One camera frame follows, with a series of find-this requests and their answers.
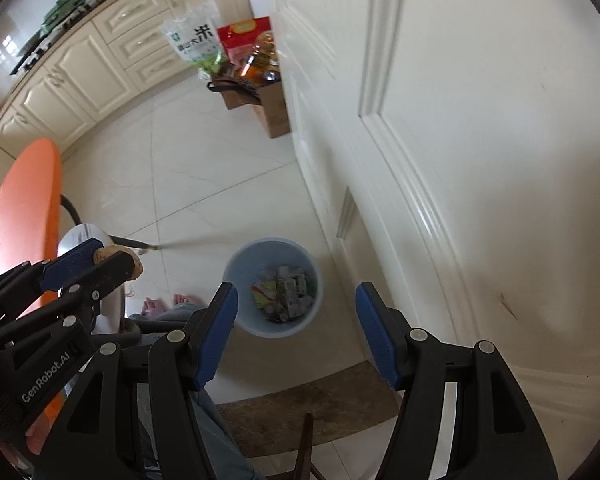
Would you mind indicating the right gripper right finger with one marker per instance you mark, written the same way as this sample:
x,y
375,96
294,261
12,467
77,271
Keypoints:
x,y
495,434

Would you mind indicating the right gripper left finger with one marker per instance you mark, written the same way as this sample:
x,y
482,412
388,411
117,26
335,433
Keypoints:
x,y
96,435

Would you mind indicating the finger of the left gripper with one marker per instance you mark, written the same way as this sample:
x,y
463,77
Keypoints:
x,y
52,307
70,262

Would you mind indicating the brown ginger lump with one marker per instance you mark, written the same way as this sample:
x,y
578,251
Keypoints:
x,y
121,259

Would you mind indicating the blue plastic trash bin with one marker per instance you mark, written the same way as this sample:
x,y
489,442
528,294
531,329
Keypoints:
x,y
280,287

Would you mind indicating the lower kitchen cabinets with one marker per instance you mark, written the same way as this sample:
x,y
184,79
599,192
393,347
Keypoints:
x,y
112,55

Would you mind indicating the white stool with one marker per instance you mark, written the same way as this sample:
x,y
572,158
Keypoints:
x,y
105,285

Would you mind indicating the person's jeans legs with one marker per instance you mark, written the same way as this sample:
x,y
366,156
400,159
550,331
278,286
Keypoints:
x,y
226,459

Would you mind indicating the gas stove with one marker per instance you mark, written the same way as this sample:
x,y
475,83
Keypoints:
x,y
52,29

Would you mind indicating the small cardboard box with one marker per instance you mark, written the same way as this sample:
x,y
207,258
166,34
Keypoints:
x,y
235,92

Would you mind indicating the green electric pot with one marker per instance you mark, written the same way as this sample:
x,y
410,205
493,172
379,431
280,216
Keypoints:
x,y
60,11

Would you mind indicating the white rice bag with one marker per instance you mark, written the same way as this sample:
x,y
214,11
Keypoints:
x,y
193,35

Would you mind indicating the cardboard box with bottles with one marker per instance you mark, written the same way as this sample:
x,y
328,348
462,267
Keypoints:
x,y
260,75

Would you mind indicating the red rice bag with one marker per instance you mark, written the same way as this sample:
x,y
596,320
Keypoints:
x,y
238,38

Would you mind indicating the white door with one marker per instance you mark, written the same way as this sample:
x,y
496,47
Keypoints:
x,y
452,151

